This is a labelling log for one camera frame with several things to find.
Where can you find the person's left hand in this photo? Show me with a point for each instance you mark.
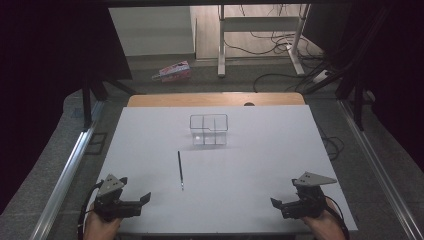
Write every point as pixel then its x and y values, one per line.
pixel 100 229

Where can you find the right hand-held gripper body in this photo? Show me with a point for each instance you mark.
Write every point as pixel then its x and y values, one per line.
pixel 308 200

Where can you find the white power strip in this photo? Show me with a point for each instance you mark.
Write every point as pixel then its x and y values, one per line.
pixel 320 76

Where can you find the thin black pen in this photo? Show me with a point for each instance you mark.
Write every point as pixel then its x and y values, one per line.
pixel 180 170

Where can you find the aluminium rail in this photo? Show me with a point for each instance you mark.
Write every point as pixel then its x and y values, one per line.
pixel 63 176
pixel 376 166

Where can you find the pink printed carton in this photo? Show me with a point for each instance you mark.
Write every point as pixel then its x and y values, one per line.
pixel 173 71

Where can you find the person's right hand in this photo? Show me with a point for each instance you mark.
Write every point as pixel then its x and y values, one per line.
pixel 325 226

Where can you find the white cabinet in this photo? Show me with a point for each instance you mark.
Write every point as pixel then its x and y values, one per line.
pixel 153 31

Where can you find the white desk frame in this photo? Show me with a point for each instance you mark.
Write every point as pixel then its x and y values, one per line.
pixel 221 40

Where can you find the clear acrylic organizer box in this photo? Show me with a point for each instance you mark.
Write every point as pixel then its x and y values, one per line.
pixel 209 130

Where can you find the wooden table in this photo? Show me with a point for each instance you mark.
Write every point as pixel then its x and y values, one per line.
pixel 213 99

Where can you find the black metal stand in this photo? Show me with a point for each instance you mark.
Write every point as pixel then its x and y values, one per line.
pixel 356 96
pixel 90 96

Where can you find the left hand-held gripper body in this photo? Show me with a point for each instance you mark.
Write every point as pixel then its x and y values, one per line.
pixel 110 203

